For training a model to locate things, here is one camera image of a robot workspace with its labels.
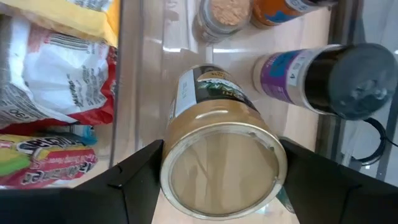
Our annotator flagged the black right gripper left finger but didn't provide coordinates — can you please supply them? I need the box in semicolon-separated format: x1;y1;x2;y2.
0;139;165;224

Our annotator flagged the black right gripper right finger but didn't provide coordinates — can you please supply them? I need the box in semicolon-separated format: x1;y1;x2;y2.
279;138;398;224

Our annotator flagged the red ramen noodle pack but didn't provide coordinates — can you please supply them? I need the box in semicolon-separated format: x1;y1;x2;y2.
0;14;118;134

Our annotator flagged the purple label spice jar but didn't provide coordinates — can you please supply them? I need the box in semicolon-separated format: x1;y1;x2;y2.
252;42;398;121

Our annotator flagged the yellow ramen noodle pack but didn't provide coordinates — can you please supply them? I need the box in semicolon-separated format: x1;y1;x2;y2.
0;0;121;47

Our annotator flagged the orange label spice jar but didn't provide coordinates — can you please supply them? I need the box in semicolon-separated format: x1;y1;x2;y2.
251;0;338;29

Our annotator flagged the small clear spice jar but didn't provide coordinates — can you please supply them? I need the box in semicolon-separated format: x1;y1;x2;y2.
196;0;253;44

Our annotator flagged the coiled black floor cable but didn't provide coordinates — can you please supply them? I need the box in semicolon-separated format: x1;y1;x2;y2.
351;117;398;166

